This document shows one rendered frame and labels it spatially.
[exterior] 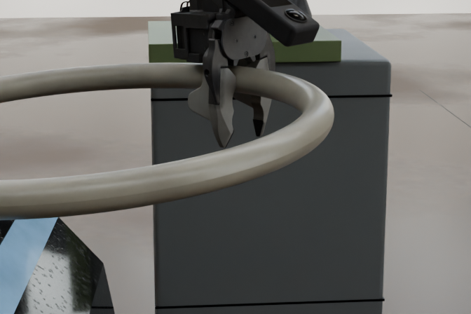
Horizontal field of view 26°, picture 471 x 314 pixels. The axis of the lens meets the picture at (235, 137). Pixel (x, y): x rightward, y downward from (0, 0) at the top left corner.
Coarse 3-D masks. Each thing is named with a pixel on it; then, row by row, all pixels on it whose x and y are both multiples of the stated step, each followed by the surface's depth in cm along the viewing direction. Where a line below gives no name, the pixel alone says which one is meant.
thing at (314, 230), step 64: (320, 64) 168; (384, 64) 169; (192, 128) 169; (384, 128) 172; (256, 192) 172; (320, 192) 173; (384, 192) 174; (192, 256) 174; (256, 256) 175; (320, 256) 176
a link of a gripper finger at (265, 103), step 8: (240, 64) 118; (248, 64) 116; (256, 64) 116; (264, 64) 116; (240, 96) 120; (248, 96) 119; (256, 96) 117; (248, 104) 120; (256, 104) 117; (264, 104) 117; (256, 112) 118; (264, 112) 117; (256, 120) 118; (264, 120) 118; (256, 128) 119
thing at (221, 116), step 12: (228, 72) 112; (204, 84) 114; (228, 84) 112; (192, 96) 116; (204, 96) 114; (228, 96) 113; (192, 108) 116; (204, 108) 114; (216, 108) 112; (228, 108) 113; (216, 120) 113; (228, 120) 113; (216, 132) 114; (228, 132) 114
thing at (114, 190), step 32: (128, 64) 120; (160, 64) 119; (192, 64) 118; (0, 96) 117; (32, 96) 119; (288, 96) 105; (320, 96) 97; (288, 128) 86; (320, 128) 89; (192, 160) 79; (224, 160) 80; (256, 160) 81; (288, 160) 84; (0, 192) 75; (32, 192) 75; (64, 192) 75; (96, 192) 75; (128, 192) 76; (160, 192) 77; (192, 192) 78
